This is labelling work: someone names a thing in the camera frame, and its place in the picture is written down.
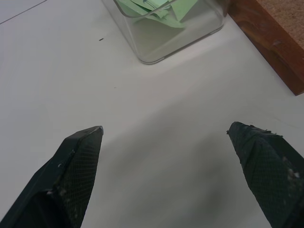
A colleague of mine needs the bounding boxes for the green paper pieces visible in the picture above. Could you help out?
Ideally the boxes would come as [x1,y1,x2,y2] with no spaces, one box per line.
[114,0,198,29]

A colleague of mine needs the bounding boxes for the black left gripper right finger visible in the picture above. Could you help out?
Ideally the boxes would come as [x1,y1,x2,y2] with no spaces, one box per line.
[226,121,304,228]

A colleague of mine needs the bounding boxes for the wooden framed cork board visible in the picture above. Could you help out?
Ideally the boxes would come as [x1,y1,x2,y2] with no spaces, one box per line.
[227,0,304,96]

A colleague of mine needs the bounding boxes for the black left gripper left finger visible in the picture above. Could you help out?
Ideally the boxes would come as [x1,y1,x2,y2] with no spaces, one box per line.
[0,125,105,228]

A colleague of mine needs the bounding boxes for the clear plastic container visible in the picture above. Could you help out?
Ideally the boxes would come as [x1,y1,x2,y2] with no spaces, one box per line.
[101,0,229,65]

